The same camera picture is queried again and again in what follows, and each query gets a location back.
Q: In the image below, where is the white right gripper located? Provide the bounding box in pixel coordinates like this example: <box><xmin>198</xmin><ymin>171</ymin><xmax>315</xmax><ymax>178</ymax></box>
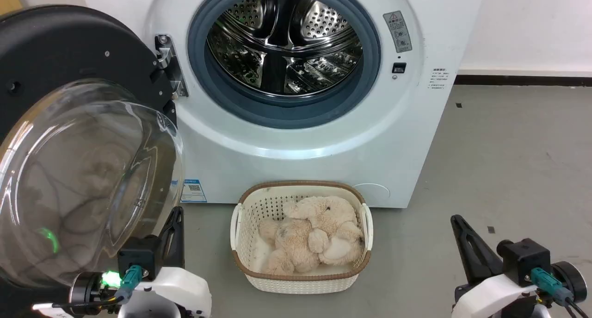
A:
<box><xmin>450</xmin><ymin>214</ymin><xmax>552</xmax><ymax>318</ymax></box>

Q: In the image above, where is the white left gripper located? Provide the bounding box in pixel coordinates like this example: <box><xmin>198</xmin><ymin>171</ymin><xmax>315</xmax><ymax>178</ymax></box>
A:
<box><xmin>117</xmin><ymin>206</ymin><xmax>212</xmax><ymax>318</ymax></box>

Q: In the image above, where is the washer door glass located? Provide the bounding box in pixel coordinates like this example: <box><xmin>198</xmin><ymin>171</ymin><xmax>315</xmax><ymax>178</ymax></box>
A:
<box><xmin>0</xmin><ymin>4</ymin><xmax>185</xmax><ymax>292</ymax></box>

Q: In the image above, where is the white front-load washing machine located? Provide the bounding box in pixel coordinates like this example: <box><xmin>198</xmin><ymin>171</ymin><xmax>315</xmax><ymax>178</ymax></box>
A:
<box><xmin>78</xmin><ymin>0</ymin><xmax>487</xmax><ymax>210</ymax></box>

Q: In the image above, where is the metal door hinge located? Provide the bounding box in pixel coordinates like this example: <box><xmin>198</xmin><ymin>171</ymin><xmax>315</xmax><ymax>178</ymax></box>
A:
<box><xmin>154</xmin><ymin>33</ymin><xmax>189</xmax><ymax>100</ymax></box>

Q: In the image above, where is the blue QR code sticker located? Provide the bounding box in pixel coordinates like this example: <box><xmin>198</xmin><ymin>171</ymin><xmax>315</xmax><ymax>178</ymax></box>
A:
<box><xmin>180</xmin><ymin>179</ymin><xmax>208</xmax><ymax>204</ymax></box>

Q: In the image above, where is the white laundry basket brown rim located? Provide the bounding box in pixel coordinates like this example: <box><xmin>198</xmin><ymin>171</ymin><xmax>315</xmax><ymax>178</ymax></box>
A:
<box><xmin>230</xmin><ymin>180</ymin><xmax>374</xmax><ymax>295</ymax></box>

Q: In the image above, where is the beige plush toy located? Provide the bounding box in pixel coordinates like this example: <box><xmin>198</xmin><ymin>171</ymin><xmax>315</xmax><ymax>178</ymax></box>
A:
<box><xmin>258</xmin><ymin>196</ymin><xmax>365</xmax><ymax>276</ymax></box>

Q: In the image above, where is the small white text sticker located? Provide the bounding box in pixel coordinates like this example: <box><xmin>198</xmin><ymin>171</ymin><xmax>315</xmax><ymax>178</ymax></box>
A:
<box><xmin>429</xmin><ymin>68</ymin><xmax>448</xmax><ymax>90</ymax></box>

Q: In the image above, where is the stainless steel drum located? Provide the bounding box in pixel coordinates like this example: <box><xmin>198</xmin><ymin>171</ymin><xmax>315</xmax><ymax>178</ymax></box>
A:
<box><xmin>206</xmin><ymin>0</ymin><xmax>364</xmax><ymax>97</ymax></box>

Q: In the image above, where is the grey warning sticker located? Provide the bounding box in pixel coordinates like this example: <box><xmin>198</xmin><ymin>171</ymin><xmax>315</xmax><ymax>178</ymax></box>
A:
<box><xmin>382</xmin><ymin>10</ymin><xmax>413</xmax><ymax>54</ymax></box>

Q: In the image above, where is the teal plug right cable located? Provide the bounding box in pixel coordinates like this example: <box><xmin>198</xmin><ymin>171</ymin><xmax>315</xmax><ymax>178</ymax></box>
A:
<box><xmin>530</xmin><ymin>268</ymin><xmax>592</xmax><ymax>318</ymax></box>

